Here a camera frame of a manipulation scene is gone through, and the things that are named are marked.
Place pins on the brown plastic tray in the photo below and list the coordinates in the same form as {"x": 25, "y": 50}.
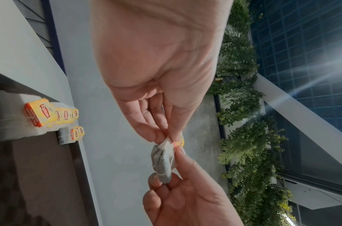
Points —
{"x": 34, "y": 176}

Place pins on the large glass window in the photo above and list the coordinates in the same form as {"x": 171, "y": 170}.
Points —
{"x": 299, "y": 44}

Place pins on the white tea bag yellow tag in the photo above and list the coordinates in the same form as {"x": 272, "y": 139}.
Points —
{"x": 81, "y": 132}
{"x": 162, "y": 161}
{"x": 63, "y": 136}

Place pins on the person's left hand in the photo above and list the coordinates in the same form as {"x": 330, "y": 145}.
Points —
{"x": 159, "y": 55}

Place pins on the person's right hand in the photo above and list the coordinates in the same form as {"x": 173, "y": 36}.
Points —
{"x": 193, "y": 198}

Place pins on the row of tea bags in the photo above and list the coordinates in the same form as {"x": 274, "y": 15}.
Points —
{"x": 39, "y": 114}

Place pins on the green plant wall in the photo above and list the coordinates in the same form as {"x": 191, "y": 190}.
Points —
{"x": 243, "y": 132}

